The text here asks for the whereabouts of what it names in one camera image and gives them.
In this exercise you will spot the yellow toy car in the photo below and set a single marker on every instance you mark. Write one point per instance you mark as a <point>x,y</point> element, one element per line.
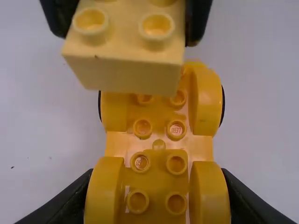
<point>158,144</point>

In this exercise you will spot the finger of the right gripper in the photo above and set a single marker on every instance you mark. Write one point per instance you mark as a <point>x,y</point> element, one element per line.
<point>58,16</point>
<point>198,16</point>

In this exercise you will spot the pale yellow toy brick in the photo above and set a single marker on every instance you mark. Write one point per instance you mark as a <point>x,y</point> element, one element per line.
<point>121,58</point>

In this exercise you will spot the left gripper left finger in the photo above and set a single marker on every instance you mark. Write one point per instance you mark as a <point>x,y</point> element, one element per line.
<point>67,205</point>

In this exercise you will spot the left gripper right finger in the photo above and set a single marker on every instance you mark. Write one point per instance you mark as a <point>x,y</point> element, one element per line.
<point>247,205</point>

